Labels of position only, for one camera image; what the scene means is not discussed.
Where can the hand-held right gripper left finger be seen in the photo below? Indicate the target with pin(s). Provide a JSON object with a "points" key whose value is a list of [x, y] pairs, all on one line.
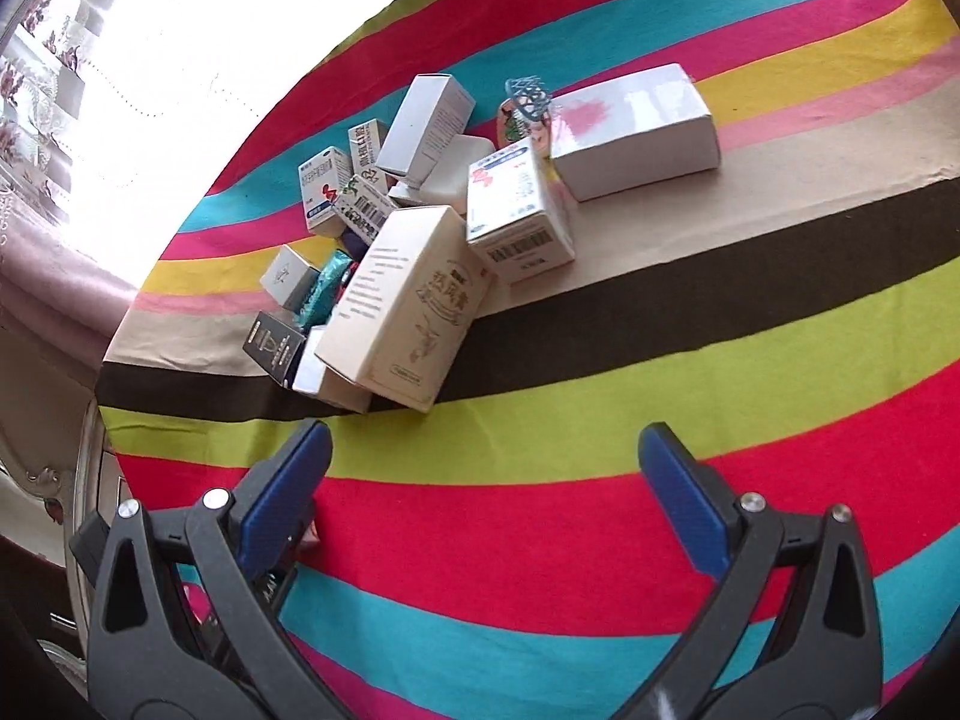
{"points": [[281, 487]]}

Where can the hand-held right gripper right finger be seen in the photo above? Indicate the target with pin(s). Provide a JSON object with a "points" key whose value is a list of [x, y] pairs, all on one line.
{"points": [[682, 502]]}

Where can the white box green print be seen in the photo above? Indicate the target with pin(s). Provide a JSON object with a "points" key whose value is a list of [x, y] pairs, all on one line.
{"points": [[364, 210]]}

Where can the toy basketball hoop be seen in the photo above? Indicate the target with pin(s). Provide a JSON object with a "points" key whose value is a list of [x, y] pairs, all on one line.
{"points": [[525, 101]]}

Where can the black box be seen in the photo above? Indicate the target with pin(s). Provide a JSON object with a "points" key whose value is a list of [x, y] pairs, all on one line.
{"points": [[274, 349]]}

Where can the striped colourful blanket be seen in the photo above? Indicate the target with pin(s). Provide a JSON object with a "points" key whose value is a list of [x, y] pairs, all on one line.
{"points": [[600, 390]]}

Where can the teal packet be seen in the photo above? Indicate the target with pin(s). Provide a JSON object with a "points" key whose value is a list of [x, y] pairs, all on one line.
{"points": [[326, 289]]}

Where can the small white grey box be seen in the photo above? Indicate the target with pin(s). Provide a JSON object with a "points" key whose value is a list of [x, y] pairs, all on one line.
{"points": [[285, 274]]}

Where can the large cream printed box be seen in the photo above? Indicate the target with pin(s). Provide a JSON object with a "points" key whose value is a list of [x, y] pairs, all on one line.
{"points": [[405, 300]]}

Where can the dark blue box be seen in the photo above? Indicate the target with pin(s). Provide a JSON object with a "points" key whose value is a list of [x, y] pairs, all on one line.
{"points": [[351, 247]]}

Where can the pink curtain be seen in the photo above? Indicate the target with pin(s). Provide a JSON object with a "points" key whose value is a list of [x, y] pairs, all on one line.
{"points": [[52, 292]]}

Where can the white blue box red heart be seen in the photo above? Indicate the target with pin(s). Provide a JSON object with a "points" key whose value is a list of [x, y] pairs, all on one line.
{"points": [[322, 184]]}

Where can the narrow white lettered box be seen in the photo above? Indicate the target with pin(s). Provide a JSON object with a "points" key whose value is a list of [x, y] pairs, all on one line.
{"points": [[365, 150]]}

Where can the white box red mark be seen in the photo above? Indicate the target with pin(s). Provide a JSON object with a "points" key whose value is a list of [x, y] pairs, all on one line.
{"points": [[510, 195]]}

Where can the white rounded flat case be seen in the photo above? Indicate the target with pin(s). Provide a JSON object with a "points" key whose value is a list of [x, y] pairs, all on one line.
{"points": [[457, 172]]}

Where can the large white box pink label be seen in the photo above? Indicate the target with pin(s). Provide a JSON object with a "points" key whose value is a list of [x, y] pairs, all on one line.
{"points": [[637, 135]]}

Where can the tall plain white box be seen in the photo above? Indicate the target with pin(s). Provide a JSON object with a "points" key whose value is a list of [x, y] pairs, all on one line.
{"points": [[424, 124]]}

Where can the white lace curtain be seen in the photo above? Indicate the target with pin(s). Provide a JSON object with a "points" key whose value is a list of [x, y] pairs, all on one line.
{"points": [[45, 127]]}

